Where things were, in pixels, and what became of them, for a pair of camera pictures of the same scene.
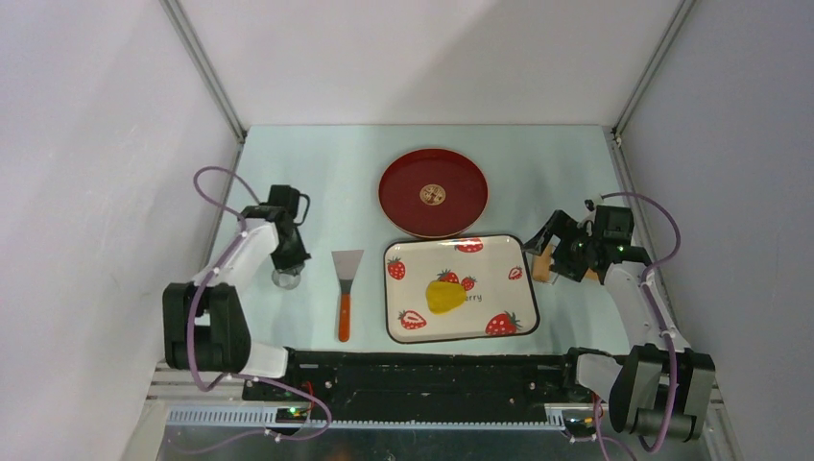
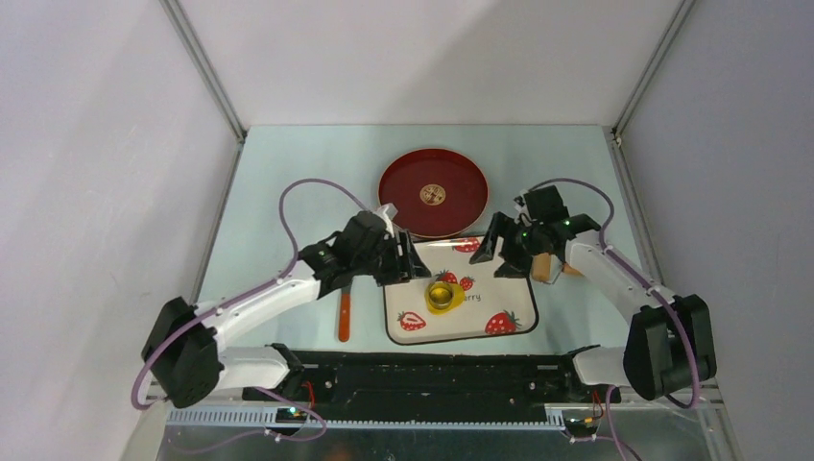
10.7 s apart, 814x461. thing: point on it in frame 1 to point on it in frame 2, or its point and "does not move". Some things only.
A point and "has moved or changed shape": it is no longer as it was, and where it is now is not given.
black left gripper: (298, 259) to (404, 267)
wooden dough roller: (540, 266) does not move
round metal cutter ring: (287, 279) has moved or changed shape
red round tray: (433, 193) does not move
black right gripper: (562, 226) to (514, 267)
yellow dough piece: (443, 296) does not move
